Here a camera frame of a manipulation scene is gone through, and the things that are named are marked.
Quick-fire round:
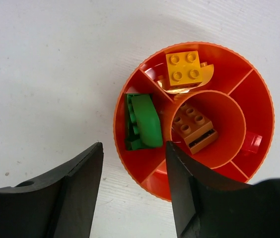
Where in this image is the yellow curved lego brick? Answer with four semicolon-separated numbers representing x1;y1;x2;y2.
156;60;215;95

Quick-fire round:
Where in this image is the green lego brick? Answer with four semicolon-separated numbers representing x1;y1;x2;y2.
124;93;150;151

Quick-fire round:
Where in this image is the orange divided round container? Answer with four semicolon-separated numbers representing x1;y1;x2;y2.
113;42;275;201

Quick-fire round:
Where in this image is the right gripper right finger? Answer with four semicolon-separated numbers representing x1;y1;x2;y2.
166;141;280;238

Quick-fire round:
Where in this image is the long red lego brick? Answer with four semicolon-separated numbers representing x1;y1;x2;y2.
241;131;263;155

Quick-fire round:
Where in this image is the brown lego brick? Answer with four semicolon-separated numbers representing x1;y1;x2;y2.
172;102;218;154

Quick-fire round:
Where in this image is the yellow square lego brick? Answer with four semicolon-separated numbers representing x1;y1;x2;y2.
166;51;203;88

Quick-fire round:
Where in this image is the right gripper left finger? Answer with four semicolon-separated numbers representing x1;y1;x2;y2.
0;142;104;238

